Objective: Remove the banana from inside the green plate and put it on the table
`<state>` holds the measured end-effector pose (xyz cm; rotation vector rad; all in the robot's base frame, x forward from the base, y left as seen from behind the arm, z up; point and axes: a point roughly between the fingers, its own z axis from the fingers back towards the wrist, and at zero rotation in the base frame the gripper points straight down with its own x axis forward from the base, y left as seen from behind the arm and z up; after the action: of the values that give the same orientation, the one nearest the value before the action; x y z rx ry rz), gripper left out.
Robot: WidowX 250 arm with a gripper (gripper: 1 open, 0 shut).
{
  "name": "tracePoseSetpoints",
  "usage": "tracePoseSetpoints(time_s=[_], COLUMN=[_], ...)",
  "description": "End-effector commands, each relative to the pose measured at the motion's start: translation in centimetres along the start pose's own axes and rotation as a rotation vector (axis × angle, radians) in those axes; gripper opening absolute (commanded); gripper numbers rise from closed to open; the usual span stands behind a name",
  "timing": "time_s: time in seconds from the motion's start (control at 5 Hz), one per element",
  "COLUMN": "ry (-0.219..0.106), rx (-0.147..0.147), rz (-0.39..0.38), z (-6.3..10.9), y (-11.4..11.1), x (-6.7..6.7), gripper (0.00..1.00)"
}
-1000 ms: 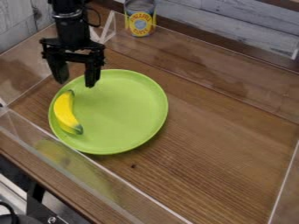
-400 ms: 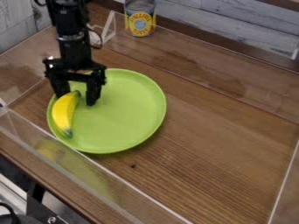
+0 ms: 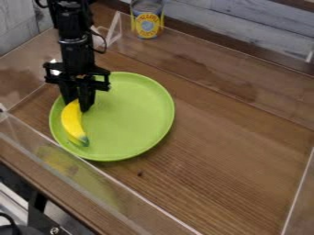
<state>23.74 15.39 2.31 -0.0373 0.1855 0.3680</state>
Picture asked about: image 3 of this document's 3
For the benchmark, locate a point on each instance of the green plate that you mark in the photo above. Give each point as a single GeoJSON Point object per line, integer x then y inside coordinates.
{"type": "Point", "coordinates": [125, 123]}

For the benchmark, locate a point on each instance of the black table leg bracket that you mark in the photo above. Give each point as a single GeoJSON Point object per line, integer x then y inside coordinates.
{"type": "Point", "coordinates": [37, 219]}

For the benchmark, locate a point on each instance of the clear acrylic enclosure wall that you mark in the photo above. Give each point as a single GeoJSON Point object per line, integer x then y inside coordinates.
{"type": "Point", "coordinates": [231, 172]}

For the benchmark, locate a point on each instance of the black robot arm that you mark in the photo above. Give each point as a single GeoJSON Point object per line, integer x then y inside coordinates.
{"type": "Point", "coordinates": [72, 20]}

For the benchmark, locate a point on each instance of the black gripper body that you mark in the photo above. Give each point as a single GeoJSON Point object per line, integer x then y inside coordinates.
{"type": "Point", "coordinates": [77, 69]}

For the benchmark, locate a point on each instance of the yellow blue tin can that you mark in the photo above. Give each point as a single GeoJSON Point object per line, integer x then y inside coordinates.
{"type": "Point", "coordinates": [147, 18]}

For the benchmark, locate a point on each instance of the yellow banana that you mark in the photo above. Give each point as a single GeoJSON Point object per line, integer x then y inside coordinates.
{"type": "Point", "coordinates": [72, 124]}

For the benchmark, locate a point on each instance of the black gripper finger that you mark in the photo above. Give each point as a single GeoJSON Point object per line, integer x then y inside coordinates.
{"type": "Point", "coordinates": [86, 94]}
{"type": "Point", "coordinates": [68, 91]}

